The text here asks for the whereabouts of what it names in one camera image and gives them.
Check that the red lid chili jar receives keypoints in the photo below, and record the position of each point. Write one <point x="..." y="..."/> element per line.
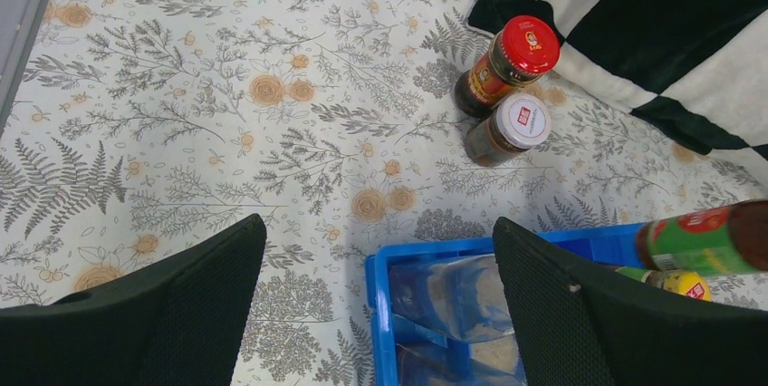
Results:
<point x="524" y="50"/>

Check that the sauce bottle yellow cap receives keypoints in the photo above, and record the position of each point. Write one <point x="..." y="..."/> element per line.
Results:
<point x="689" y="284"/>
<point x="728" y="240"/>

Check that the glass oil bottle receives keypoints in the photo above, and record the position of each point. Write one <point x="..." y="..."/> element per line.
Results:
<point x="462" y="298"/>
<point x="496" y="362"/>

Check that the black white checkered pillow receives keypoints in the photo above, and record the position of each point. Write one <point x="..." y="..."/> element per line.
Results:
<point x="695" y="69"/>

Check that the blue divided plastic bin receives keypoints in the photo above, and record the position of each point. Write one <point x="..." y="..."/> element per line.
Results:
<point x="389" y="329"/>

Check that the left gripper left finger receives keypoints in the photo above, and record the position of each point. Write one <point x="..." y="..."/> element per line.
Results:
<point x="179" y="321"/>

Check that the white lid sauce jar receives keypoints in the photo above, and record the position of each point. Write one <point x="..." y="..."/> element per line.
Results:
<point x="519" y="123"/>

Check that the floral fern tablecloth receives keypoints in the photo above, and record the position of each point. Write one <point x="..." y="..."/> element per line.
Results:
<point x="142" y="127"/>

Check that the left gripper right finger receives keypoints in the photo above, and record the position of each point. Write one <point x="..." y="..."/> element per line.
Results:
<point x="579" y="323"/>

